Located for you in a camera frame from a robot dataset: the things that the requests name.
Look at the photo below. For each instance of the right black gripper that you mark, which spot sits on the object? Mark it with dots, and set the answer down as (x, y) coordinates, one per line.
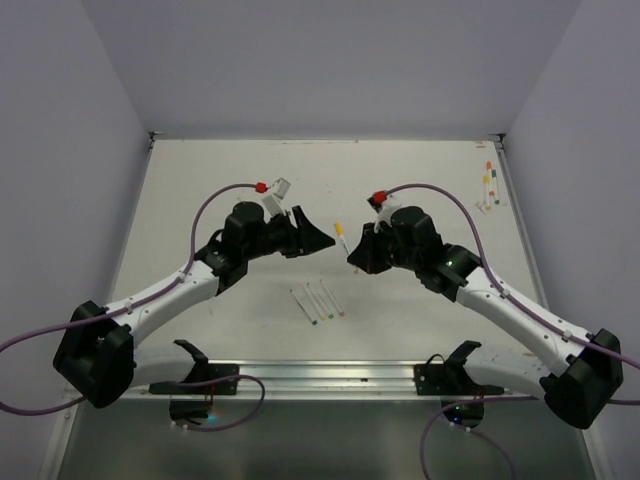
(366, 253)

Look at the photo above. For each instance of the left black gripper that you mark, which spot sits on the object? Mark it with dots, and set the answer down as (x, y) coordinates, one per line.
(304, 238)

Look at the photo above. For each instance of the pink cap marker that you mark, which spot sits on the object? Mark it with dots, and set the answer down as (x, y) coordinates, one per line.
(332, 298)

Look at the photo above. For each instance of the light green cap marker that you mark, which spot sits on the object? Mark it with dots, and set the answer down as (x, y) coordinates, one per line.
(320, 300)

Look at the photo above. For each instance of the teal green marker pen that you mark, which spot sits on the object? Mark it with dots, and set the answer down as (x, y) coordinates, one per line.
(311, 319)

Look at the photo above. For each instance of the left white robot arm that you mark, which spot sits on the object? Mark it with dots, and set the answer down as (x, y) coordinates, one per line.
(100, 353)

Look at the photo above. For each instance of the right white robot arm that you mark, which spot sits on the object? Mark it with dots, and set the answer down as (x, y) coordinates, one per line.
(575, 372)

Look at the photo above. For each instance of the dark green cap marker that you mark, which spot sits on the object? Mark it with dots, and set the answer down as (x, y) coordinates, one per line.
(494, 186)

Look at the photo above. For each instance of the orange cap marker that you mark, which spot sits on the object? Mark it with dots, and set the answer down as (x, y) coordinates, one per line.
(489, 178)

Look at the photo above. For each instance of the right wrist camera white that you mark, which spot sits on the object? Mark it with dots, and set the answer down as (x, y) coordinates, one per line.
(385, 205)

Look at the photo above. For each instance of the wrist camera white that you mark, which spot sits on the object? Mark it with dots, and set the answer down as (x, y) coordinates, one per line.
(385, 205)
(273, 199)

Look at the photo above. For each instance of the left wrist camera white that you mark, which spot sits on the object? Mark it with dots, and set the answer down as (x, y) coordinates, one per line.
(273, 199)

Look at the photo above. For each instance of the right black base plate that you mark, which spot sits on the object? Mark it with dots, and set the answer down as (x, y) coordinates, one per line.
(439, 380)

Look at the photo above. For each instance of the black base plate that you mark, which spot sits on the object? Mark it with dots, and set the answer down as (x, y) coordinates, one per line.
(220, 375)
(439, 380)

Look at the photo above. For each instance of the aluminium rail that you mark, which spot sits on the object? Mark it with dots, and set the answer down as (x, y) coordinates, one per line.
(341, 380)

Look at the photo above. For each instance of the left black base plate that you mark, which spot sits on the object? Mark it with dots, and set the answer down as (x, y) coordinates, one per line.
(220, 375)

